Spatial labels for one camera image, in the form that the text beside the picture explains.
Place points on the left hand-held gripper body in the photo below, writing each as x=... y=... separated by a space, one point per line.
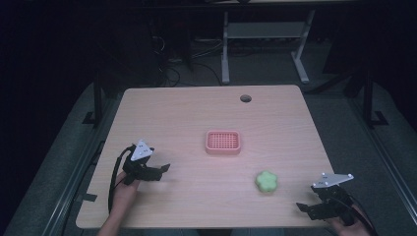
x=141 y=151

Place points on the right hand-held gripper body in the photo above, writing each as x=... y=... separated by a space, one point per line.
x=332 y=191

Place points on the green flower-shaped soap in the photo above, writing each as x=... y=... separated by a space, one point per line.
x=266 y=181

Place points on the pink soap dish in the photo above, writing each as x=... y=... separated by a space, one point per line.
x=223 y=142

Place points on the person's left hand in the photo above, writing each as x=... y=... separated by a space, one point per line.
x=126 y=191

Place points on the person's right hand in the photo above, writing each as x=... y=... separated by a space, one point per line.
x=352 y=229

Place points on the black metal stand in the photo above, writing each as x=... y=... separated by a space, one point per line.
x=97 y=98
x=369 y=98

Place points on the black tape strip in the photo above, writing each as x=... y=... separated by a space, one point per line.
x=87 y=197

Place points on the grey metal rail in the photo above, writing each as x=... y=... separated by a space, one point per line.
x=383 y=154
x=77 y=164

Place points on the white metal desk frame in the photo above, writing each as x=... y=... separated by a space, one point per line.
x=262 y=31

